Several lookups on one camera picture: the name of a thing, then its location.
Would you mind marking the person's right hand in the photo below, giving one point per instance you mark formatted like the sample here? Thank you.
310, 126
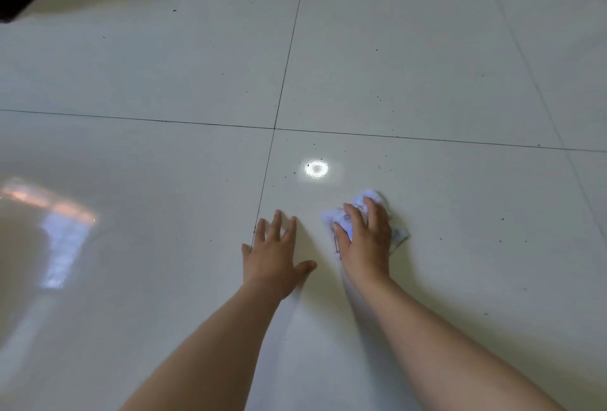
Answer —
367, 252

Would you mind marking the white cloth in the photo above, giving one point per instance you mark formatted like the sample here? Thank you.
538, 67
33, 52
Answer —
350, 226

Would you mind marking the person's right forearm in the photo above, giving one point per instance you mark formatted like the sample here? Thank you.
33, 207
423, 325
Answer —
436, 349

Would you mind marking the person's left little finger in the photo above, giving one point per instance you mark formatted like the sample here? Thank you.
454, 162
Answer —
246, 251

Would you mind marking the person's right thumb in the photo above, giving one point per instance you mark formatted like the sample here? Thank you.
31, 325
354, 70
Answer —
342, 234

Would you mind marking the person's left hand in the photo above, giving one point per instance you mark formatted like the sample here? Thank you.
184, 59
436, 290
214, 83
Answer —
270, 264

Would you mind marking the person's left forearm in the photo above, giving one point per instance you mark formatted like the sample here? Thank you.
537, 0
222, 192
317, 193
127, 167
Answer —
213, 354

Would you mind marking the person's left middle finger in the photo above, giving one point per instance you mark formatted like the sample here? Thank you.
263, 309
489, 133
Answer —
274, 226

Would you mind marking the person's left thumb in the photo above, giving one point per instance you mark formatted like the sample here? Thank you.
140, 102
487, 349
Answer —
304, 268

